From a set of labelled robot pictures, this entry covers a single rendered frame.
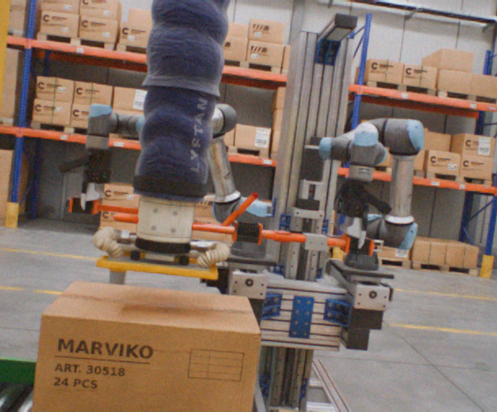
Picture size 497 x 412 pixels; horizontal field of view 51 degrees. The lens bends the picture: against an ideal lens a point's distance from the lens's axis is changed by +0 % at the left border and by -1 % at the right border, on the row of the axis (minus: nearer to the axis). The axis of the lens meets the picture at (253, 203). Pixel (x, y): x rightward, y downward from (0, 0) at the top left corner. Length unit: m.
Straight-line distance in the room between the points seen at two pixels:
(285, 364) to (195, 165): 1.22
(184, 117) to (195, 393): 0.78
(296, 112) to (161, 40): 0.96
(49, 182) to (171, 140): 8.96
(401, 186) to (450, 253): 7.79
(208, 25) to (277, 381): 1.55
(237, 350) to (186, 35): 0.89
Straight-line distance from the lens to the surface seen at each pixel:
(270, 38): 9.07
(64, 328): 1.53
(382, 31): 10.94
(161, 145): 1.52
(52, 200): 10.44
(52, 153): 10.41
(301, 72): 2.39
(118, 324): 1.50
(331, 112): 2.40
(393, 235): 2.22
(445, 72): 9.83
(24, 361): 2.07
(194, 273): 1.50
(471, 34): 11.63
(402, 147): 2.11
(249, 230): 1.58
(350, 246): 1.66
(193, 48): 1.54
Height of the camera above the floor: 1.40
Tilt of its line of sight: 4 degrees down
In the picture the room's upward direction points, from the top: 7 degrees clockwise
